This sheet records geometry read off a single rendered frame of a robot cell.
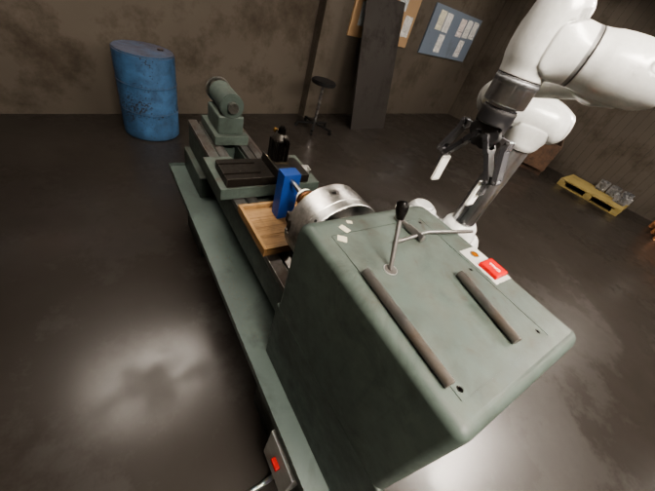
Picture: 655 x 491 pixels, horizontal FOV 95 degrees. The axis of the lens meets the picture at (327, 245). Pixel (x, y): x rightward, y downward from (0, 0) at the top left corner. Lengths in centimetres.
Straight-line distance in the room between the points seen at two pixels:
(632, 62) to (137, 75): 347
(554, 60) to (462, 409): 65
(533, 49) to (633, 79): 17
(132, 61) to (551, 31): 333
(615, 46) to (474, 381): 63
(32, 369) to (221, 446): 99
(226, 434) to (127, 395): 53
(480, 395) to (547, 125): 93
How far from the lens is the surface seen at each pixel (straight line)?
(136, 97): 374
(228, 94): 191
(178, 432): 182
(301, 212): 98
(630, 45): 79
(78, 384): 201
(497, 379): 71
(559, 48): 76
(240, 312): 145
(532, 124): 130
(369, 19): 555
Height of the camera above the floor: 173
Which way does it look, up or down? 40 degrees down
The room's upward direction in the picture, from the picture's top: 19 degrees clockwise
